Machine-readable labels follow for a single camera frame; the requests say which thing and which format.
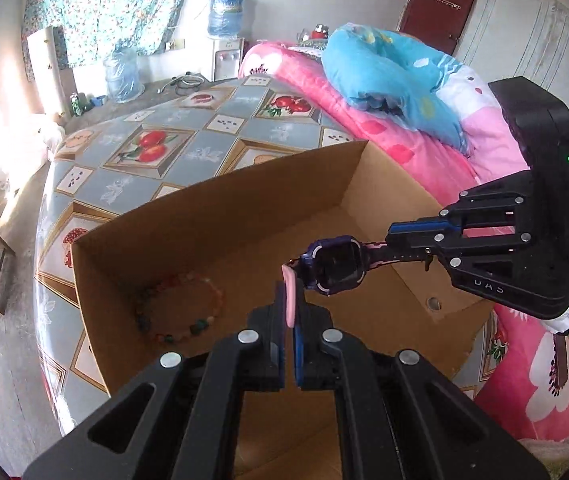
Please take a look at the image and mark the blue and pink cartoon quilt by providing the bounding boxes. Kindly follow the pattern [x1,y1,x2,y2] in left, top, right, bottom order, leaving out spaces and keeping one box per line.
[321,22,532,183]

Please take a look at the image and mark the multicolour stone bead bracelet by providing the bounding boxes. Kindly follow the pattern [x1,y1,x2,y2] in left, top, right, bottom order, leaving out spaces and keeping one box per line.
[134,272,228,346]

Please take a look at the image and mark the grey floor cable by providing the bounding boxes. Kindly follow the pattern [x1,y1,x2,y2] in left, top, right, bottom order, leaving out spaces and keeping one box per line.
[157,72,210,95]

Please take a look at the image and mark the brown cardboard box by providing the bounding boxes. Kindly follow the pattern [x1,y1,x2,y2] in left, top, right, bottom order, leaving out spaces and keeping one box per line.
[71,140,495,480]

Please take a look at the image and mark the empty clear water jug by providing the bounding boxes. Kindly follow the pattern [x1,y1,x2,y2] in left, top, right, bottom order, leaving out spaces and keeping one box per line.
[103,42,142,104]

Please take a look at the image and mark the pink floral blanket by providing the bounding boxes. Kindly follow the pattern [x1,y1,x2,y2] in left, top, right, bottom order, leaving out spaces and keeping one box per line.
[238,40,569,443]

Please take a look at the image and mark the white wardrobe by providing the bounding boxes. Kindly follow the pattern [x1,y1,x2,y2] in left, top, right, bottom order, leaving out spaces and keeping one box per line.
[457,0,569,151]

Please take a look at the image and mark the blue water jug with label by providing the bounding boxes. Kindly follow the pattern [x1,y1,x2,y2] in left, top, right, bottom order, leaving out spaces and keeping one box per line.
[208,0,246,38]

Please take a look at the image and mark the white water dispenser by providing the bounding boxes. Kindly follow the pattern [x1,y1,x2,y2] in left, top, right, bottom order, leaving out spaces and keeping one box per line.
[213,36,245,82]

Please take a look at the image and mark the teal floral curtain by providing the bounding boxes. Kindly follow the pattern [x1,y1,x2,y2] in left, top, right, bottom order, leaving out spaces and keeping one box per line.
[22,0,202,81]

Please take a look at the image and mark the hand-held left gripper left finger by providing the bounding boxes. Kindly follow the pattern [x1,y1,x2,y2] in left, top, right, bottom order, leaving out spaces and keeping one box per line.
[23,282,289,480]

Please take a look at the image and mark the purple and pink smartwatch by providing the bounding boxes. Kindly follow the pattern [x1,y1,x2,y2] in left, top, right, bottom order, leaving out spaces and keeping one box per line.
[282,236,392,330]

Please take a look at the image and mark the fruit print tablecloth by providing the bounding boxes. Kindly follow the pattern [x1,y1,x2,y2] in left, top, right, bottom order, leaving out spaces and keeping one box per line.
[34,74,490,436]

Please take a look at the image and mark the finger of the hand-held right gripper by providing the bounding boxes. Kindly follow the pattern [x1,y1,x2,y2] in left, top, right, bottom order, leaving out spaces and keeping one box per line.
[387,232,533,264]
[388,170,535,236]

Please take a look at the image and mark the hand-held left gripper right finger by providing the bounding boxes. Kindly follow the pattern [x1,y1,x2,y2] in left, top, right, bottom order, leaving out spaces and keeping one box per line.
[292,304,551,480]

